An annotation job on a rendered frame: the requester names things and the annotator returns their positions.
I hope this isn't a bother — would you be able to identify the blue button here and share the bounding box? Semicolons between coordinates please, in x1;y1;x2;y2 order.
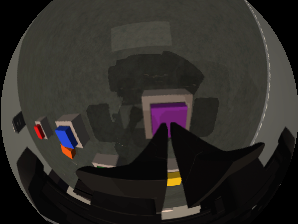
55;113;89;149

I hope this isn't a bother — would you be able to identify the yellow button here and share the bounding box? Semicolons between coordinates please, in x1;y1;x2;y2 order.
166;157;181;186

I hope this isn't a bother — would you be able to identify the orange block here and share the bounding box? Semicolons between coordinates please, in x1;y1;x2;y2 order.
60;144;76;160

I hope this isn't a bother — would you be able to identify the green button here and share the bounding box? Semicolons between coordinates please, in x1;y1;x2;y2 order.
92;153;122;168

